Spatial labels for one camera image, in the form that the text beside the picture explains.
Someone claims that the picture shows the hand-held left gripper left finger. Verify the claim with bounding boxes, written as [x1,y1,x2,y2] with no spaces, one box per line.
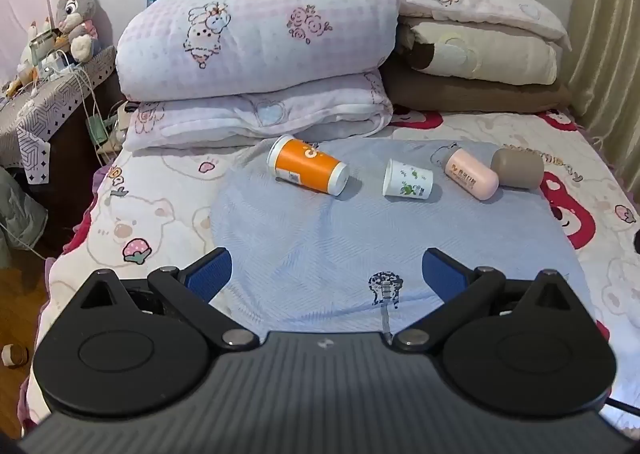
[74,247,261,351]

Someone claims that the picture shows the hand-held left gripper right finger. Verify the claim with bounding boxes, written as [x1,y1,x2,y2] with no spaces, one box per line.
[392,247,576,351]

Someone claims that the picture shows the white cup with green print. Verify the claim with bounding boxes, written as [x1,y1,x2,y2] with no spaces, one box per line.
[382,159,434,201]

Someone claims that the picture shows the pink tumbler cup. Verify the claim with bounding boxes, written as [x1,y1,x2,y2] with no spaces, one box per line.
[443,143,500,202]

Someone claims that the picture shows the taupe cup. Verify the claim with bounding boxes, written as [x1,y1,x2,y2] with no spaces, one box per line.
[490,146,545,190]

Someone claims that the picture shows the orange paper cup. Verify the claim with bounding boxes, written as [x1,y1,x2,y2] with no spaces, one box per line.
[267,135,350,196]

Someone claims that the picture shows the light blue cloth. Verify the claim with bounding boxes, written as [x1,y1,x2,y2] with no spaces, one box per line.
[210,136,597,335]

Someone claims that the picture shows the folded pink heart quilt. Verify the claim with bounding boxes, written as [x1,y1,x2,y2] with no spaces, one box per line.
[122,71,395,153]

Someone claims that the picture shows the dark wooden nightstand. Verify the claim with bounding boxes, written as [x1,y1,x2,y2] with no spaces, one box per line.
[45,71,122,255]

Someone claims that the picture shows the green plastic item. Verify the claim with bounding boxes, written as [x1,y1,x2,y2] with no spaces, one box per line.
[87,114,117,147]

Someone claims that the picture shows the brown folded blanket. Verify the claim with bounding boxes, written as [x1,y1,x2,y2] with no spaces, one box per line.
[382,55,574,115]

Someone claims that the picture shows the grey garment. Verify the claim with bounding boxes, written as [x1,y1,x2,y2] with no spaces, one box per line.
[0,168,49,259]

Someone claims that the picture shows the small brown ball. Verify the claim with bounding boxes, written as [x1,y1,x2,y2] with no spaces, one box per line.
[2,344,27,368]

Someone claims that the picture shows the cream folded blanket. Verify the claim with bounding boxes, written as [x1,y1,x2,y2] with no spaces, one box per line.
[397,16,559,85]

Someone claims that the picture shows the bedside table with patterned cover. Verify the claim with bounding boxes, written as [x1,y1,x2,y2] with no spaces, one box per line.
[0,46,117,185]

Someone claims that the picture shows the large pink checked quilt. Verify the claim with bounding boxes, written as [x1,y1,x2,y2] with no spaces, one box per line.
[115,0,401,102]

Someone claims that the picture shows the white charger devices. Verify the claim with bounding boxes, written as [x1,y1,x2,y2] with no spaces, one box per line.
[29,30,83,80]

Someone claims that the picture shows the beige curtain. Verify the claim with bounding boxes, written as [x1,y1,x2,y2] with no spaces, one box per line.
[561,0,640,147]

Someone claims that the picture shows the grey plush rabbit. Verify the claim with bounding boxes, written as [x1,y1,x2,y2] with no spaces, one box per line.
[47,0,101,62]

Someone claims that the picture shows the white cables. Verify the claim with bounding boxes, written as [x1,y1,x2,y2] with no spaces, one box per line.
[50,50,108,165]

